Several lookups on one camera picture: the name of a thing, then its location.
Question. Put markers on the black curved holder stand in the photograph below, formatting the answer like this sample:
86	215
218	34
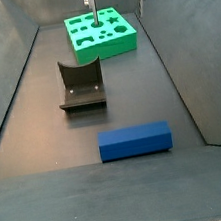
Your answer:
83	85

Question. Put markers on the green shape sorter block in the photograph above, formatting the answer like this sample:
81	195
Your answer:
113	35

